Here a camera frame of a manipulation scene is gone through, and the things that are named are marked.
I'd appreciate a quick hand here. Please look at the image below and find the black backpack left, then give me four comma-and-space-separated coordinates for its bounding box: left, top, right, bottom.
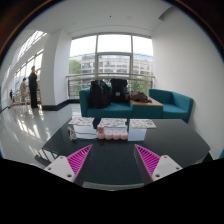
90, 80, 111, 109

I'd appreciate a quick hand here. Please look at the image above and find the pink power strip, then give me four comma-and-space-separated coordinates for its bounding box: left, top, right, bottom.
96, 130, 128, 140

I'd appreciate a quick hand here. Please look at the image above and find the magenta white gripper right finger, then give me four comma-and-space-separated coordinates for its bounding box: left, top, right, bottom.
134, 144, 182, 182

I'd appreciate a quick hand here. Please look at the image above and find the person in light clothes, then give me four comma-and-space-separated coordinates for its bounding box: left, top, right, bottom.
20, 78, 27, 103

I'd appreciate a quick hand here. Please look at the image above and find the left patterned paper sheet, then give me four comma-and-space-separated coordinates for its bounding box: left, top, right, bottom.
70, 117, 93, 126

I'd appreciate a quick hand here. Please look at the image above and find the brown jacket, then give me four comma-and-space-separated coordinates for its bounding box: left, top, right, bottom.
130, 90, 151, 103

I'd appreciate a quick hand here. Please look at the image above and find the black backpack right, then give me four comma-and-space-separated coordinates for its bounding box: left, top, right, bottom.
110, 78, 127, 103

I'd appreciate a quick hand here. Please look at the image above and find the teal sofa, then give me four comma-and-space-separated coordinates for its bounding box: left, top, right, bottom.
79, 88, 132, 118

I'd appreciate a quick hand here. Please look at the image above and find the teal armchair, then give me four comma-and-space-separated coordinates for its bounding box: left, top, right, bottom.
148, 89, 193, 123

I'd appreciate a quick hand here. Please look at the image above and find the person in black clothes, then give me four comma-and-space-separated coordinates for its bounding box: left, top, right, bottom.
29, 66, 38, 109

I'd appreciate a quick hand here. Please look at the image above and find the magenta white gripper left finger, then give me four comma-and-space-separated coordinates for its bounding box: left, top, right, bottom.
45, 145, 92, 183

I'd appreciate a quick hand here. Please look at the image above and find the metal window railing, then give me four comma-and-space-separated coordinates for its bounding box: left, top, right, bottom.
66, 73, 155, 99

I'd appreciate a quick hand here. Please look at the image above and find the wooden side table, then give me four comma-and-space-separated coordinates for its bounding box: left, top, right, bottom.
130, 98, 163, 119

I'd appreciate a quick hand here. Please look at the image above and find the right patterned paper sheet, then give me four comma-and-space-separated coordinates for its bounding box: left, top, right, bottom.
130, 119, 156, 129

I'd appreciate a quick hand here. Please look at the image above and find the black backpack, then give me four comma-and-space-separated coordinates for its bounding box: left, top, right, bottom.
110, 78, 127, 103
90, 80, 111, 109

